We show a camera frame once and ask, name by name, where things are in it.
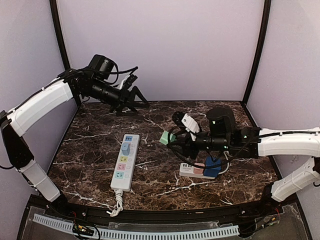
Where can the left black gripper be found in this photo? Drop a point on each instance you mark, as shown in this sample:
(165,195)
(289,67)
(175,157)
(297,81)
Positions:
(125,98)

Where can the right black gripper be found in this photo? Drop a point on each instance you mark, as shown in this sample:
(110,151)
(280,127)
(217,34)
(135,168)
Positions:
(189,141)

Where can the green plug adapter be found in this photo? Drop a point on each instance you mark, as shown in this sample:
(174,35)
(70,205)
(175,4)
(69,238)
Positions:
(166,136)

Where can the pink plug adapter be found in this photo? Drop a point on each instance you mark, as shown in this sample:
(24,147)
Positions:
(198,168)

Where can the blue cube socket adapter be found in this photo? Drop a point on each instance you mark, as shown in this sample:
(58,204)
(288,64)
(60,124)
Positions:
(212,167)

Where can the light blue plug adapter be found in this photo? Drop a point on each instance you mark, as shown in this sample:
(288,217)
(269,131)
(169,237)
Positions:
(125,148)

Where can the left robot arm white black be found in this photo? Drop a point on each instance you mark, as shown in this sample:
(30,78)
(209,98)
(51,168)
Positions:
(86,82)

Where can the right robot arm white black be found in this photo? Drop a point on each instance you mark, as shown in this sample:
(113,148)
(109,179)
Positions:
(255,142)

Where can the small white power strip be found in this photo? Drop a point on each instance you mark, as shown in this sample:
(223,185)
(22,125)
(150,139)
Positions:
(186,170)

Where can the long white colourful power strip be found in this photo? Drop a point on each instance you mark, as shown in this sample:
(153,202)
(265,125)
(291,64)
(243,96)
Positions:
(125,165)

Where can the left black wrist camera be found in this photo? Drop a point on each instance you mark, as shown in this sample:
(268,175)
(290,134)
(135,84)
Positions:
(102,66)

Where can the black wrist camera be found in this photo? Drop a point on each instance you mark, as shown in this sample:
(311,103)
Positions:
(102,66)
(221,121)

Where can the white coiled cable small strip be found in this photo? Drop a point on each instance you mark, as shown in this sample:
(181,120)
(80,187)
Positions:
(226,156)

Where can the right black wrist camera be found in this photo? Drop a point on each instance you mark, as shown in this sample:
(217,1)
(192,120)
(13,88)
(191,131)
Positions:
(221,121)

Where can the white cable long strip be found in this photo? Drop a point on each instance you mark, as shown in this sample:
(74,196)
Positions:
(119,203)

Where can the black front table rail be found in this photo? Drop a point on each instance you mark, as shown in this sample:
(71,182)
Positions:
(237,214)

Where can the white slotted cable duct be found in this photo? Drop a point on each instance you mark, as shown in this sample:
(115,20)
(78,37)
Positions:
(112,234)

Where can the left black frame post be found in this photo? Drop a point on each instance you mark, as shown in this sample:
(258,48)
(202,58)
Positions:
(59,34)

